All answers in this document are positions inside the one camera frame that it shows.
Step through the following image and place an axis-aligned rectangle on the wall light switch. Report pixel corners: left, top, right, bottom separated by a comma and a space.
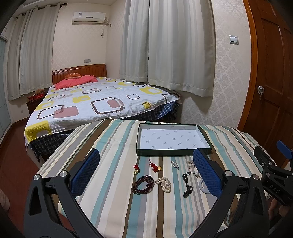
229, 35, 239, 45

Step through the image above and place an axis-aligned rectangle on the green jewelry tray box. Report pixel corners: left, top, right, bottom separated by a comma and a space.
136, 123, 212, 157

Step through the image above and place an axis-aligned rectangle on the white jade bangle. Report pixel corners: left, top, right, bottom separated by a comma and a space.
199, 179, 211, 194

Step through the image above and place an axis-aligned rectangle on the small red gold charm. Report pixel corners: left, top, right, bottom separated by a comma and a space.
134, 164, 140, 174

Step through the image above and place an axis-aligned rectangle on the striped tablecloth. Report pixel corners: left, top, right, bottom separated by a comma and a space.
36, 118, 279, 238

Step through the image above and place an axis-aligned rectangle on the wooden door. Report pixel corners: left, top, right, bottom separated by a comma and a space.
236, 0, 293, 161

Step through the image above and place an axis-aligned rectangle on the bed with patterned quilt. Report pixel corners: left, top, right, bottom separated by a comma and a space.
24, 77, 180, 153

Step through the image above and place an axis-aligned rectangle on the left window curtain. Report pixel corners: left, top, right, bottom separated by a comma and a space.
6, 3, 61, 101

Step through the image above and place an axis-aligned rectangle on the right white curtain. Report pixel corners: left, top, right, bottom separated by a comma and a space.
148, 1, 216, 97

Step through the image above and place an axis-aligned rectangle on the wooden nightstand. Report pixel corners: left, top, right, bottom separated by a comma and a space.
26, 97, 44, 115

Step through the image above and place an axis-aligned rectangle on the right hand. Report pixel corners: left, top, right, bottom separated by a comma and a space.
268, 198, 290, 220

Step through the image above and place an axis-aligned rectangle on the white air conditioner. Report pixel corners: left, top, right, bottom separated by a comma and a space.
72, 11, 106, 24

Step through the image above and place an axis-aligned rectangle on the pink pillow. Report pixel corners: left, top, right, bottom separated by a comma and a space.
55, 75, 98, 90

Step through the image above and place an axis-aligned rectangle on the red knot gold ingot charm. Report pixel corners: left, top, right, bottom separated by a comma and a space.
149, 159, 162, 173

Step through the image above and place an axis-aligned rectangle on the dark red bead bracelet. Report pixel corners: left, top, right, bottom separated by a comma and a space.
131, 174, 155, 196

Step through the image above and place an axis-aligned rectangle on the pearl necklace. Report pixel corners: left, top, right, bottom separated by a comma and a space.
155, 176, 173, 194

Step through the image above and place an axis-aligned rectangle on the wooden headboard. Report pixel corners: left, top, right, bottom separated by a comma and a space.
52, 64, 107, 85

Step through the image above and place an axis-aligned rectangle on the black gourd pendant tassel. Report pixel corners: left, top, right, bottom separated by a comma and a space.
182, 172, 194, 198

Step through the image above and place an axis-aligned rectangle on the orange cushion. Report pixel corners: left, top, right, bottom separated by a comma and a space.
65, 73, 82, 80

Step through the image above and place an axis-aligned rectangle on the silver rhinestone brooch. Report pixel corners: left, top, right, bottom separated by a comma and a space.
171, 161, 179, 169

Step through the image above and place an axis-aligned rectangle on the centre white curtain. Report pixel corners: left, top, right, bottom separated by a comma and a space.
120, 0, 150, 84

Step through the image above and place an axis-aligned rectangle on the door lock knob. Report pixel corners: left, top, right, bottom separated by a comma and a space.
257, 86, 264, 99

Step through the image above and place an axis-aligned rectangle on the white curtain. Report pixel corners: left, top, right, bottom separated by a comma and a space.
120, 0, 150, 84
148, 1, 216, 97

